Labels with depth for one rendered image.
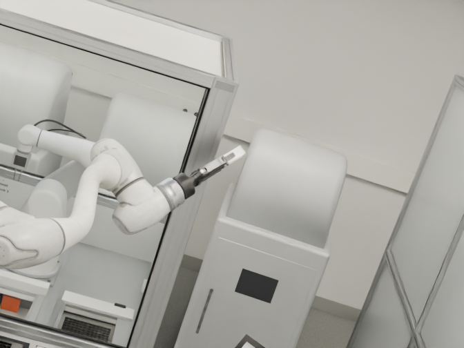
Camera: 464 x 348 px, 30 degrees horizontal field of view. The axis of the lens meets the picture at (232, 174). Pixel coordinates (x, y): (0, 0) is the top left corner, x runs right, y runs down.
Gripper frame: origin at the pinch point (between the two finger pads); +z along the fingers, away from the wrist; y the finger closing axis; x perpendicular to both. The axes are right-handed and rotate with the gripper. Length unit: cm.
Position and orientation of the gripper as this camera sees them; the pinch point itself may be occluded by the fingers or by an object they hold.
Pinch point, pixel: (233, 156)
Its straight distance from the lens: 264.4
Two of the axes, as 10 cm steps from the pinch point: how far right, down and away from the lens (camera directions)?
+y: 2.2, -2.8, -9.3
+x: -5.5, -8.2, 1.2
